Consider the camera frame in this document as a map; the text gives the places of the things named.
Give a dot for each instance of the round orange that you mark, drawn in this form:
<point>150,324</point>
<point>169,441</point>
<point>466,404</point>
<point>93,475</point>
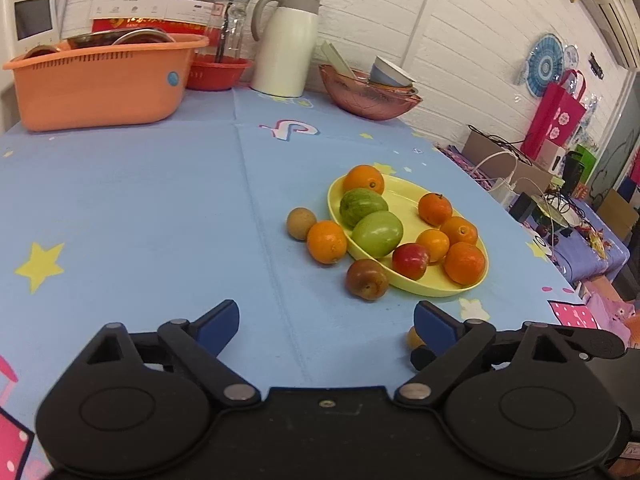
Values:
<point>465,263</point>
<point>460,230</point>

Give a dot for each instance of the blue printed tablecloth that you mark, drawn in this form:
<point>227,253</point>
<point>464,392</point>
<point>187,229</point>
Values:
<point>150,220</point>

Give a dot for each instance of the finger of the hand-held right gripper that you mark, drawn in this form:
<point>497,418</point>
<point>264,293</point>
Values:
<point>421,359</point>

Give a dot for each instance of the orange with dark stem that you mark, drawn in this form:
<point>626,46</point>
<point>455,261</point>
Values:
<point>435,208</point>

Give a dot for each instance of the black power adapter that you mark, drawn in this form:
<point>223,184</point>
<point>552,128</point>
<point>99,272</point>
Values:
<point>522,207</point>

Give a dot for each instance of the cardboard box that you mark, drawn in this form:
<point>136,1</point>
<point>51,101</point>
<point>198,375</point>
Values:
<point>490,147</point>

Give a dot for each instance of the large orange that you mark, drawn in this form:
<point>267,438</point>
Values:
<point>364,180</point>

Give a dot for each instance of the small brown fruit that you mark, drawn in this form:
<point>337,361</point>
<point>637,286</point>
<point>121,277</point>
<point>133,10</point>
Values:
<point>414,339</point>

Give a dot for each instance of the smooth green mango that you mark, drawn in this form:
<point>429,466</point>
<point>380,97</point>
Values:
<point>377,234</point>

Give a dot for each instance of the small orange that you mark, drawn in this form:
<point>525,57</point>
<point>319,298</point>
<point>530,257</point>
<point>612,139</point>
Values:
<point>326,242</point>

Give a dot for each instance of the clear glass jar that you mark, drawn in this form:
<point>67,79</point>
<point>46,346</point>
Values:
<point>216,30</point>
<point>239,27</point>

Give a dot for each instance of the yellow-orange citrus fruit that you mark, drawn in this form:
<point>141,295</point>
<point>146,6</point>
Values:
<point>433,245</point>

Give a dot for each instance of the white dish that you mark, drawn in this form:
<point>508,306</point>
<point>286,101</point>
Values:
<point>337,60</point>

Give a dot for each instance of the brown kiwi fruit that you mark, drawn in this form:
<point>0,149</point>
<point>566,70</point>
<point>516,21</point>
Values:
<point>301,223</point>

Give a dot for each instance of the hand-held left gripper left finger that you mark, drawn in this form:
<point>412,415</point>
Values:
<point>220,325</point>

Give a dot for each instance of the pink glass bowl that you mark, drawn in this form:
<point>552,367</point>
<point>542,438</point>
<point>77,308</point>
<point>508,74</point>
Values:
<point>370,102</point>

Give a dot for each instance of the yellow plastic plate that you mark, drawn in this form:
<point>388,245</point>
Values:
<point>415,220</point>

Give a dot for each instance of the stainless steel bowl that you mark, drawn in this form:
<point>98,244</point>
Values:
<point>142,36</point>

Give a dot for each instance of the brownish red apple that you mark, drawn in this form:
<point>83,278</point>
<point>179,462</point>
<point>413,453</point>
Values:
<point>367,280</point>

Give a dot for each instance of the white thermos jug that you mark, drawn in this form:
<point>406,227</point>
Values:
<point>285,50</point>

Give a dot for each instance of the red gift bag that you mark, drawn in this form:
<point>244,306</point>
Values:
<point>555,120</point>

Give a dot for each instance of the green bag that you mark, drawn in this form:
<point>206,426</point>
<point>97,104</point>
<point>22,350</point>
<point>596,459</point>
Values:
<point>587,160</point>

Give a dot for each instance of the red plastic basket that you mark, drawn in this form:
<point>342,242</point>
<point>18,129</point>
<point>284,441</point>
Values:
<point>217,74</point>

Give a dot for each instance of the small brown bowl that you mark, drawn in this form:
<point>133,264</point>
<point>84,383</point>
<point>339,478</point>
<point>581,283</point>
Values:
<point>42,51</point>

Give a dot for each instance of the dark metal pan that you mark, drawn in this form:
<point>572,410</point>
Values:
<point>92,40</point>

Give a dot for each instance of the white device with screen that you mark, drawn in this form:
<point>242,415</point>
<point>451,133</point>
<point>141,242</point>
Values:
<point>32,17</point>

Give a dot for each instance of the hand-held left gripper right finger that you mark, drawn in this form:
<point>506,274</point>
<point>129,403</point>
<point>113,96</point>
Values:
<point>435,325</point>

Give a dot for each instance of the rough green mango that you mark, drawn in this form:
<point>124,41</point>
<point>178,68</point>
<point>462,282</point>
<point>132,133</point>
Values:
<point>362,206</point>

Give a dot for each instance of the pale blue bowl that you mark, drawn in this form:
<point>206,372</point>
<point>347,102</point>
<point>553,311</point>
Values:
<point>390,72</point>

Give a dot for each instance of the white air conditioner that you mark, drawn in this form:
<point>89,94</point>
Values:
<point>610,5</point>

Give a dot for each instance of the orange plastic basket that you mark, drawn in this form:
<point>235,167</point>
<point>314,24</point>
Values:
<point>100,85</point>

